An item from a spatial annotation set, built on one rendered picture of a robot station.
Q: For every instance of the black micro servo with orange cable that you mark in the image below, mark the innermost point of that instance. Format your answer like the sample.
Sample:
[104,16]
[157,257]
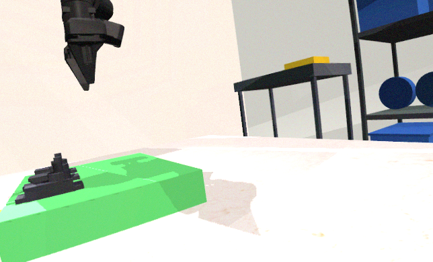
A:
[47,169]

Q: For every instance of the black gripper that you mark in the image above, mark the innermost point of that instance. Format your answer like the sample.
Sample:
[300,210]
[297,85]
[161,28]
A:
[84,36]

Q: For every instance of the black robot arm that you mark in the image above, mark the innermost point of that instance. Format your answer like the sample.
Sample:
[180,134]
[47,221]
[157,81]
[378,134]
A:
[104,11]

